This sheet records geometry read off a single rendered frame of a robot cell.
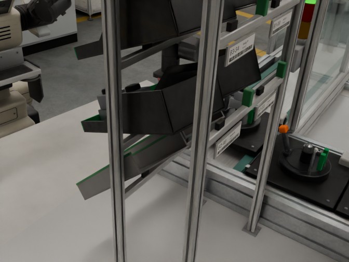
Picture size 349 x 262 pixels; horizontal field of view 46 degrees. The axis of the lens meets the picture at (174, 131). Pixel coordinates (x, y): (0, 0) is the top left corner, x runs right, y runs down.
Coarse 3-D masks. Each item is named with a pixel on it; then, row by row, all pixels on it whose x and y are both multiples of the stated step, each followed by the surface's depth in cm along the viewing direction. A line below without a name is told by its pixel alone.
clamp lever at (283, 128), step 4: (280, 128) 113; (284, 128) 112; (280, 132) 113; (284, 132) 112; (288, 132) 112; (292, 132) 112; (284, 136) 113; (284, 140) 114; (288, 140) 114; (284, 144) 114; (288, 144) 114; (288, 148) 114
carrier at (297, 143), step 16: (304, 144) 118; (256, 160) 116; (272, 160) 116; (288, 160) 113; (304, 160) 112; (320, 160) 108; (336, 160) 118; (256, 176) 110; (272, 176) 110; (288, 176) 111; (304, 176) 108; (320, 176) 108; (336, 176) 112; (288, 192) 107; (304, 192) 105; (320, 192) 106; (336, 192) 106
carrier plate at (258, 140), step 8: (264, 112) 139; (264, 120) 135; (264, 128) 130; (240, 136) 126; (248, 136) 126; (256, 136) 126; (264, 136) 127; (232, 144) 123; (240, 144) 122; (248, 144) 123; (256, 144) 123; (248, 152) 121; (256, 152) 120
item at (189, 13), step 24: (120, 0) 61; (144, 0) 58; (168, 0) 54; (192, 0) 57; (120, 24) 63; (144, 24) 59; (168, 24) 56; (192, 24) 57; (96, 48) 71; (120, 48) 66
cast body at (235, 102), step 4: (244, 88) 126; (236, 92) 126; (240, 92) 126; (232, 96) 130; (236, 96) 127; (240, 96) 126; (232, 100) 128; (236, 100) 128; (240, 100) 127; (232, 104) 129; (236, 104) 128; (240, 104) 127; (236, 108) 129
